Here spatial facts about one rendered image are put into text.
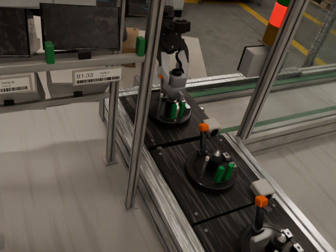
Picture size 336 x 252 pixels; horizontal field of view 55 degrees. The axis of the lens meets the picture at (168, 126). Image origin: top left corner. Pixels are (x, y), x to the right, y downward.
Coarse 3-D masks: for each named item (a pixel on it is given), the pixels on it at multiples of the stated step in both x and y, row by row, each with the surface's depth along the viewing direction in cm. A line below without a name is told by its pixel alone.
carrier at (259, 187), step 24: (192, 144) 92; (216, 144) 93; (168, 168) 83; (192, 168) 82; (216, 168) 82; (240, 168) 87; (192, 192) 78; (216, 192) 79; (240, 192) 81; (264, 192) 79; (192, 216) 73; (216, 216) 75
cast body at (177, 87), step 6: (174, 72) 90; (180, 72) 90; (174, 78) 89; (180, 78) 90; (186, 78) 91; (168, 84) 93; (174, 84) 90; (180, 84) 91; (168, 90) 93; (174, 90) 91; (180, 90) 92; (174, 96) 92; (180, 96) 91
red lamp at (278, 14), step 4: (276, 4) 76; (276, 8) 76; (280, 8) 75; (284, 8) 75; (272, 12) 78; (276, 12) 76; (280, 12) 76; (284, 12) 75; (272, 16) 78; (276, 16) 77; (280, 16) 76; (272, 20) 78; (276, 20) 77; (280, 20) 77; (272, 24) 78; (276, 24) 78
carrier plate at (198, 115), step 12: (132, 96) 105; (156, 96) 107; (132, 108) 100; (192, 108) 105; (132, 120) 96; (192, 120) 100; (156, 132) 93; (168, 132) 94; (180, 132) 95; (192, 132) 96; (156, 144) 89; (168, 144) 91
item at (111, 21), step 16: (48, 16) 52; (64, 16) 53; (80, 16) 54; (96, 16) 55; (112, 16) 55; (48, 32) 53; (64, 32) 54; (80, 32) 55; (96, 32) 55; (112, 32) 56; (64, 48) 54; (80, 48) 55; (96, 48) 56; (112, 48) 58
